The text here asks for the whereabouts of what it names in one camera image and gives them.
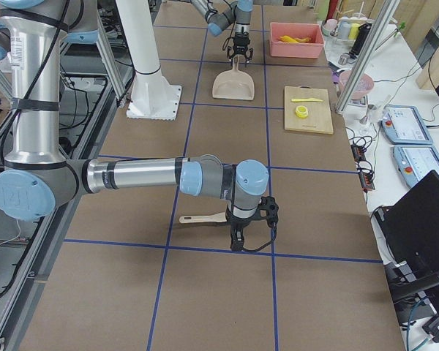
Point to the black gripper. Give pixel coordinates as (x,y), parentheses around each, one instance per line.
(240,41)
(238,224)

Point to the beige hand brush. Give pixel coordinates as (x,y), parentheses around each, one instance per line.
(197,219)

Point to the beige plastic dustpan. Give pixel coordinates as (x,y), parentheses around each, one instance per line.
(234,84)

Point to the pink plastic bin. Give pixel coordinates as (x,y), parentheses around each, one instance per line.
(300,50)

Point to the yellow plastic knife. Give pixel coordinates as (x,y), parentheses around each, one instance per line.
(310,99)

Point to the yellow lemon slices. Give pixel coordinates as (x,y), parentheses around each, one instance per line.
(301,111)

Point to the bamboo cutting board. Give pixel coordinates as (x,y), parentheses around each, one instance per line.
(319,119)

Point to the pink bowl with wrappers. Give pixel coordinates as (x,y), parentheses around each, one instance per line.
(363,87)

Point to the upper teach pendant tablet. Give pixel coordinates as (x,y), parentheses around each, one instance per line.
(403,125)

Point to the teach pendant tablet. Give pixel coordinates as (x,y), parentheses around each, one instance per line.
(415,161)
(403,125)

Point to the black laptop monitor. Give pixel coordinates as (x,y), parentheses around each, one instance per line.
(411,226)

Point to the lower teach pendant tablet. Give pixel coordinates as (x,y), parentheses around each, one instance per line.
(415,161)

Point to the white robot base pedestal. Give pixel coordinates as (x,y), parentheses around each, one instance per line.
(152,96)

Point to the aluminium frame post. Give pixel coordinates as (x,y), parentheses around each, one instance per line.
(378,27)

